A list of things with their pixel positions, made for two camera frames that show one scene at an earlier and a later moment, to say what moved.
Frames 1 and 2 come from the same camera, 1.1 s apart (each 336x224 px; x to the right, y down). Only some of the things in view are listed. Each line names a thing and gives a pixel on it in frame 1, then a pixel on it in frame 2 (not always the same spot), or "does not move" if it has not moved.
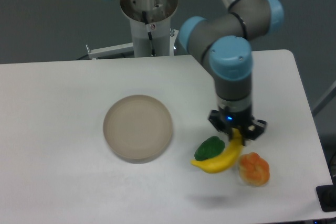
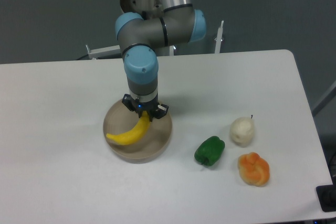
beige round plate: (138, 127) does not move
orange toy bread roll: (253, 170) does not move
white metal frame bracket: (127, 48) does not move
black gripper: (233, 119) to (150, 107)
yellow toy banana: (224, 160) to (134, 135)
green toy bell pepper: (211, 147) does not move
